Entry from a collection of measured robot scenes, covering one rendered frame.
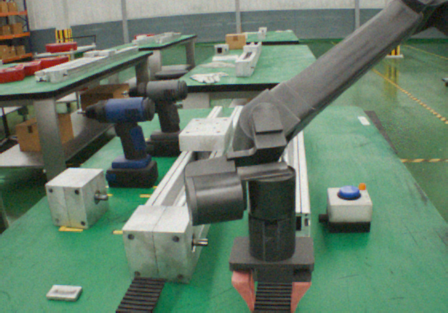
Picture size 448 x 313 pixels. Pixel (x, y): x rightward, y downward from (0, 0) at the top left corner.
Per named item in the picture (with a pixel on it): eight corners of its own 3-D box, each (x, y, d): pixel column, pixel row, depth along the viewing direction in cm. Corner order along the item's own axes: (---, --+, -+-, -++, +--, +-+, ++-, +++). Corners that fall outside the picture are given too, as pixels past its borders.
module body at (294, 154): (309, 255, 73) (310, 212, 70) (251, 255, 74) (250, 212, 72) (300, 129, 148) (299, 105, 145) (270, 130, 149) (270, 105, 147)
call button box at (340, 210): (370, 232, 78) (373, 202, 76) (319, 233, 80) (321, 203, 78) (364, 214, 86) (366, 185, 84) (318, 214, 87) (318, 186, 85)
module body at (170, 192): (200, 254, 76) (196, 211, 73) (146, 251, 77) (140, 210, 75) (244, 130, 151) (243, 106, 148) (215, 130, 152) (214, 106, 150)
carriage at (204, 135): (226, 162, 104) (224, 134, 102) (181, 162, 106) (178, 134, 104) (234, 142, 119) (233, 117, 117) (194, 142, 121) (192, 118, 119)
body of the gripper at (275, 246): (235, 247, 57) (233, 198, 55) (312, 248, 56) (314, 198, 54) (229, 275, 51) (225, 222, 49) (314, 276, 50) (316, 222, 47)
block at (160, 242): (204, 284, 67) (199, 232, 64) (130, 279, 69) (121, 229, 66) (214, 254, 75) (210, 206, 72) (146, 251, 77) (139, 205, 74)
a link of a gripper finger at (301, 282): (258, 295, 60) (256, 239, 57) (308, 296, 58) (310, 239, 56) (253, 327, 53) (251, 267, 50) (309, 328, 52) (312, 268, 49)
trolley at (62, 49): (81, 120, 529) (70, 39, 498) (42, 122, 532) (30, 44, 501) (105, 102, 627) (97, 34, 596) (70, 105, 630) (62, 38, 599)
